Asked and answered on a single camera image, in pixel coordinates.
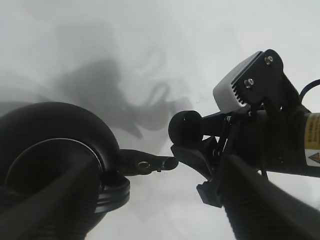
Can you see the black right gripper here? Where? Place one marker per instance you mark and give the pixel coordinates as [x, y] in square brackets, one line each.
[266, 141]

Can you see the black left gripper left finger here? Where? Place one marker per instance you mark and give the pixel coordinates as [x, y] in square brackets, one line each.
[63, 210]

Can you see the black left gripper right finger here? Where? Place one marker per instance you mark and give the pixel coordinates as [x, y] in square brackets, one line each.
[259, 210]

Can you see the black round teapot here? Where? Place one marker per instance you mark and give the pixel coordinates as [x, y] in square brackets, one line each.
[40, 141]

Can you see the small black teacup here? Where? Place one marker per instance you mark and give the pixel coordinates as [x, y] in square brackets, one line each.
[185, 129]

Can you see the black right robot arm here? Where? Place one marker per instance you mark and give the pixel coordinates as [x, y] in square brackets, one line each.
[210, 190]

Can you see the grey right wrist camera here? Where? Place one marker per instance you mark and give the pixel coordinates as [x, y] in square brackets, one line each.
[224, 93]

